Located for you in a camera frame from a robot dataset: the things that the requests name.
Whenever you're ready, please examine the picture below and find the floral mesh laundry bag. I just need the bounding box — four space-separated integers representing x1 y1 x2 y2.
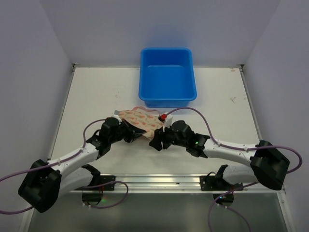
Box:
120 106 163 139

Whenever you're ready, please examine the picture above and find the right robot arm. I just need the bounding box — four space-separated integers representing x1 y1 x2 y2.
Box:
149 120 290 190

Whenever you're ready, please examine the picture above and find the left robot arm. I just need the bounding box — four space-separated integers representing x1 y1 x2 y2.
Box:
18 117 146 213

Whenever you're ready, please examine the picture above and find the blue plastic bin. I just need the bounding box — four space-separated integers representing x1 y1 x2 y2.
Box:
139 47 197 108

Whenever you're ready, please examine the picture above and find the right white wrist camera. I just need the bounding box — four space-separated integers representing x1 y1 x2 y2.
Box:
158 113 173 131

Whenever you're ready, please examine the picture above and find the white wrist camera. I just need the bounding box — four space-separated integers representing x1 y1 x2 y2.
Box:
112 110 122 122
158 113 173 131

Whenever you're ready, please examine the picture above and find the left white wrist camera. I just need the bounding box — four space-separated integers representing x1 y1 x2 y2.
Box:
112 110 122 122

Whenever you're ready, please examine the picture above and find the aluminium mounting rail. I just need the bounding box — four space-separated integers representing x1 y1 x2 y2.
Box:
70 174 285 194

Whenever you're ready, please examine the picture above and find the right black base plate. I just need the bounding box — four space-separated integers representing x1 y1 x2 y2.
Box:
199 172 243 207

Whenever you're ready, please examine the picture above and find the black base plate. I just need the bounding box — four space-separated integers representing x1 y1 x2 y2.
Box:
81 175 116 205
199 172 243 207

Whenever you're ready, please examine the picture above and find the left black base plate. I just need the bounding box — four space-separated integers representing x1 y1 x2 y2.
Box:
81 175 116 205

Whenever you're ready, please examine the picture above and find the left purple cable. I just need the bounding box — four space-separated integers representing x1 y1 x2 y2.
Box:
0 117 129 215

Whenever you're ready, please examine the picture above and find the purple cable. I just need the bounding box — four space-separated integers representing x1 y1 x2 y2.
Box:
0 117 129 215
164 106 303 232

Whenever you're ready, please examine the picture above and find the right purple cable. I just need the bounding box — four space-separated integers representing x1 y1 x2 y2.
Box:
164 106 303 232

